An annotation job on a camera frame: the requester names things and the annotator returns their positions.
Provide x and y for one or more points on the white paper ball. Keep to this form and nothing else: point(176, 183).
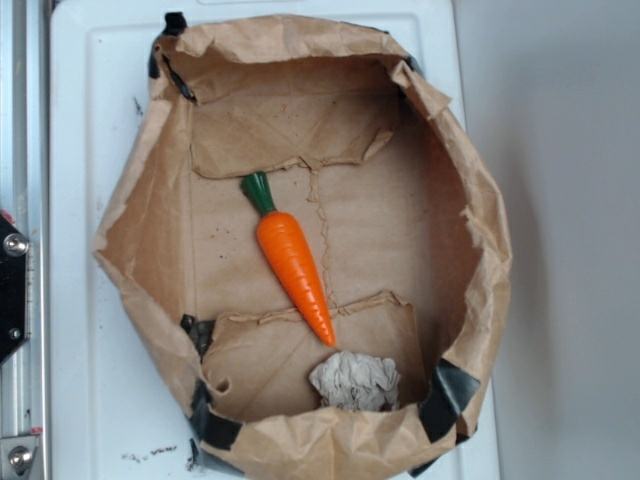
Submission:
point(357, 382)

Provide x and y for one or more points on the brown paper bag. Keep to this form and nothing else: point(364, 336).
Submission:
point(405, 223)

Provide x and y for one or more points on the aluminium frame rail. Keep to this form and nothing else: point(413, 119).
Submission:
point(25, 418)

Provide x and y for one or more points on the orange toy carrot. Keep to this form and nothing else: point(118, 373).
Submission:
point(287, 251)

